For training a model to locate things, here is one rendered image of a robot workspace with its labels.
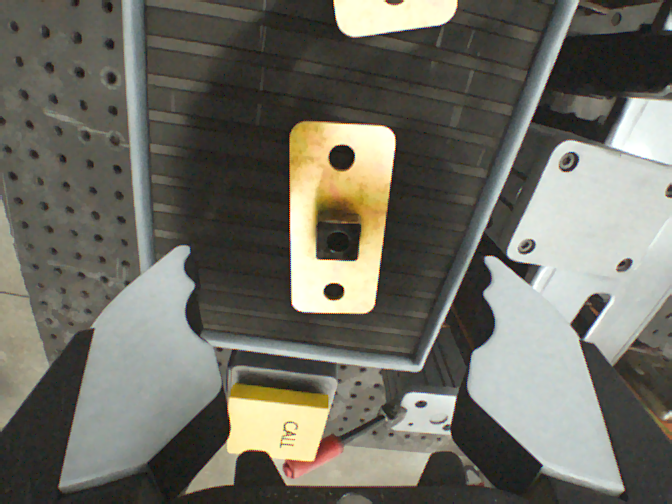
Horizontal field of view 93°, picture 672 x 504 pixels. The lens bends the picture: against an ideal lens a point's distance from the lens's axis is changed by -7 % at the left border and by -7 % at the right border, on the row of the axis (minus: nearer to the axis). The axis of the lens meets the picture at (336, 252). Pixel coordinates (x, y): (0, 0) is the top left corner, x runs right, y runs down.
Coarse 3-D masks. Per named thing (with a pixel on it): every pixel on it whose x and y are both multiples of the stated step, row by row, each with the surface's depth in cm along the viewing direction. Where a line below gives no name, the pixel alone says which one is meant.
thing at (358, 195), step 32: (320, 128) 12; (352, 128) 12; (384, 128) 12; (320, 160) 13; (384, 160) 13; (320, 192) 13; (352, 192) 13; (384, 192) 13; (320, 224) 13; (352, 224) 13; (384, 224) 14; (320, 256) 13; (352, 256) 14; (320, 288) 15; (352, 288) 15
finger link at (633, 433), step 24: (600, 360) 8; (600, 384) 7; (624, 384) 7; (600, 408) 6; (624, 408) 6; (624, 432) 6; (648, 432) 6; (624, 456) 6; (648, 456) 6; (552, 480) 5; (624, 480) 5; (648, 480) 5
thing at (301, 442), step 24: (240, 384) 20; (240, 408) 20; (264, 408) 20; (288, 408) 20; (312, 408) 20; (240, 432) 21; (264, 432) 21; (288, 432) 21; (312, 432) 21; (288, 456) 22; (312, 456) 22
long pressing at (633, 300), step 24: (624, 120) 27; (648, 120) 27; (624, 144) 28; (648, 144) 28; (648, 264) 34; (552, 288) 36; (576, 288) 36; (600, 288) 36; (624, 288) 36; (648, 288) 36; (576, 312) 37; (600, 312) 38; (624, 312) 38; (648, 312) 38; (600, 336) 39; (624, 336) 40
